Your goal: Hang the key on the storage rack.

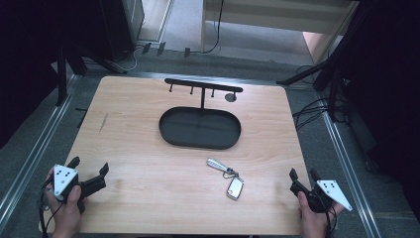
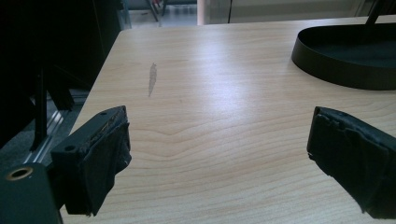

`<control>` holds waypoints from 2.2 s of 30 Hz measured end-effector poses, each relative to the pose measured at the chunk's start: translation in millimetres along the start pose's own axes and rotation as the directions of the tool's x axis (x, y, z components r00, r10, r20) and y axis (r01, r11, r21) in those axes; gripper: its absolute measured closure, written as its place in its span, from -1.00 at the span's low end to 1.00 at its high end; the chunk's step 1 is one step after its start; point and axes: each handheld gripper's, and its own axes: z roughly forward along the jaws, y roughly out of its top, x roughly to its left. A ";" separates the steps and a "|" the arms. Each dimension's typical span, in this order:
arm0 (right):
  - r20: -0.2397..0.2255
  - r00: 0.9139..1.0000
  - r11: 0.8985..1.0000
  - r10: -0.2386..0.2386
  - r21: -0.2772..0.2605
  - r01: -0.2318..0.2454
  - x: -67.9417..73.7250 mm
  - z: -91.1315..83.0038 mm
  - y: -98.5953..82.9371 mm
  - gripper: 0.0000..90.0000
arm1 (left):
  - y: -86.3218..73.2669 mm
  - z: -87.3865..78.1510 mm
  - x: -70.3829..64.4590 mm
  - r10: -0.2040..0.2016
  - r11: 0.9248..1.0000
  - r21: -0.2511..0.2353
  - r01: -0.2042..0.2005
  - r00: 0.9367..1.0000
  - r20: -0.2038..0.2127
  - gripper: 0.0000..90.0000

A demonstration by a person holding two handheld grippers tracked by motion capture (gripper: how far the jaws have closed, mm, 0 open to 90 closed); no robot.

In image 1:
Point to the black metal stand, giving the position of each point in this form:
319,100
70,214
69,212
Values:
332,72
61,76

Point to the dark cabinet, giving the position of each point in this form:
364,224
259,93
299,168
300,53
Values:
122,23

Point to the aluminium floor rail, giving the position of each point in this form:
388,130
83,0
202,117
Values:
351,178
33,155

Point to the person's left hand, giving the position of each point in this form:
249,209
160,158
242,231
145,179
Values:
66,216

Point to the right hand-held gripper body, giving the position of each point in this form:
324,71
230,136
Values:
325,195

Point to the person's right hand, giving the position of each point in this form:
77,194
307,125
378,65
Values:
315,223

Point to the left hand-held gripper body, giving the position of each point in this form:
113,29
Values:
64,178

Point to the black key rack with tray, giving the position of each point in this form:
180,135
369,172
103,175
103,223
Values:
199,129

